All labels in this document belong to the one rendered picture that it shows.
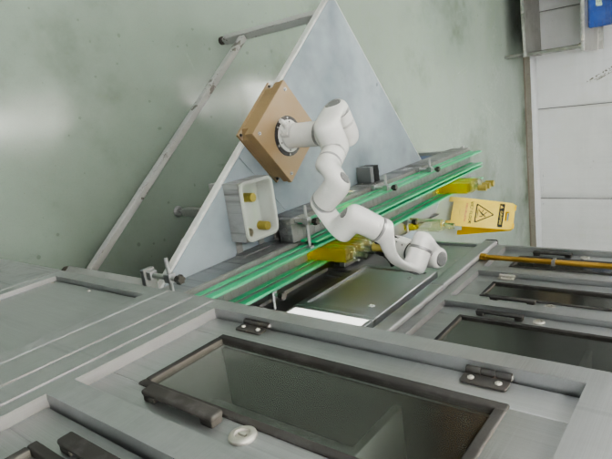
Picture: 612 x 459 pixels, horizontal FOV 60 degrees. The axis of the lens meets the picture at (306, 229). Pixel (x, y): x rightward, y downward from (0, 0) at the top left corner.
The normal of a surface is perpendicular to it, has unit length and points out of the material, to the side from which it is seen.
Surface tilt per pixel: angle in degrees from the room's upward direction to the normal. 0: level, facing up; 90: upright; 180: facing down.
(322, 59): 0
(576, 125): 90
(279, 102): 1
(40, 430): 90
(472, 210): 76
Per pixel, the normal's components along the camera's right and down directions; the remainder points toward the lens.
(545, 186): -0.62, 0.27
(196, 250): 0.78, 0.04
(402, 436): -0.14, -0.96
